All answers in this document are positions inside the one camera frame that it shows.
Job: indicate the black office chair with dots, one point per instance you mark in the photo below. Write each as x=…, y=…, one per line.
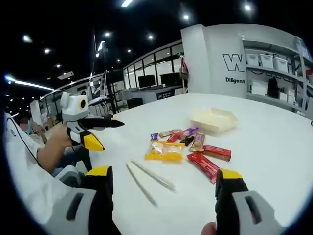
x=135, y=102

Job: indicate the person's right hand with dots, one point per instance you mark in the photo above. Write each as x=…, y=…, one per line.
x=209, y=229

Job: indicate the black snack packet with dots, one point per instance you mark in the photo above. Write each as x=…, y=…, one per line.
x=187, y=141

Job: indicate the grey metal shelf rack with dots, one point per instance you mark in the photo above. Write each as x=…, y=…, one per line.
x=293, y=80

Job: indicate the ceiling air unit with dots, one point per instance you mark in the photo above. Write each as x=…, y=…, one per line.
x=65, y=75

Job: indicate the yellow clear snack packet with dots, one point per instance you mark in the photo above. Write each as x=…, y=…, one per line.
x=165, y=151

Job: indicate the black monitor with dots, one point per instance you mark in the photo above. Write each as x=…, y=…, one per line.
x=146, y=81
x=170, y=79

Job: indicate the orange brown snack packet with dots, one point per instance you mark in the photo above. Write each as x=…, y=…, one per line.
x=170, y=132

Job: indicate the long ceiling light strip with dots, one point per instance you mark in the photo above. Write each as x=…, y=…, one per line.
x=31, y=84

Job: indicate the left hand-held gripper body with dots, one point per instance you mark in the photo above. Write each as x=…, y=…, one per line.
x=71, y=105

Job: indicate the long red snack packet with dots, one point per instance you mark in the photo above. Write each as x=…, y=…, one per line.
x=204, y=166

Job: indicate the small purple snack packet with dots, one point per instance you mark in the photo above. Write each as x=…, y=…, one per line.
x=154, y=136

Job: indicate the dark red snack packet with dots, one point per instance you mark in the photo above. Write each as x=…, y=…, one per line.
x=217, y=152

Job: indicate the cream paper food container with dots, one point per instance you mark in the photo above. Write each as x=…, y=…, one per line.
x=212, y=120

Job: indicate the grey office counter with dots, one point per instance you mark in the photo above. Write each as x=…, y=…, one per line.
x=156, y=94

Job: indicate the person's left hand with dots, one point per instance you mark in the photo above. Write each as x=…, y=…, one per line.
x=62, y=137

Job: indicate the person's dark trousers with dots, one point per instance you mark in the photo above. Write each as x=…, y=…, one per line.
x=73, y=156

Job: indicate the black bag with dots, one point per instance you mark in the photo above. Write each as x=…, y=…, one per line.
x=273, y=87

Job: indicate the white storage box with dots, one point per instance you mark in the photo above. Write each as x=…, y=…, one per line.
x=252, y=60
x=266, y=61
x=281, y=63

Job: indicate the black tripod stand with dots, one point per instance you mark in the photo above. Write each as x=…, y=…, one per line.
x=110, y=95

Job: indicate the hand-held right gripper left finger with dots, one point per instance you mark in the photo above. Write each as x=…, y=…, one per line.
x=80, y=215

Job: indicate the small red snack packet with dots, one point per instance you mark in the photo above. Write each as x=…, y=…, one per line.
x=173, y=137

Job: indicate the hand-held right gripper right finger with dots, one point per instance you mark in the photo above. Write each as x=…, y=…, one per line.
x=234, y=210

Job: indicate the grey worn device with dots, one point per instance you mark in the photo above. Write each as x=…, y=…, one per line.
x=69, y=176

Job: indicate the white carton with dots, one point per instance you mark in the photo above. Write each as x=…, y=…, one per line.
x=259, y=88

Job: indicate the long purple snack packet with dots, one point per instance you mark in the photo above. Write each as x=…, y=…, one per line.
x=190, y=131

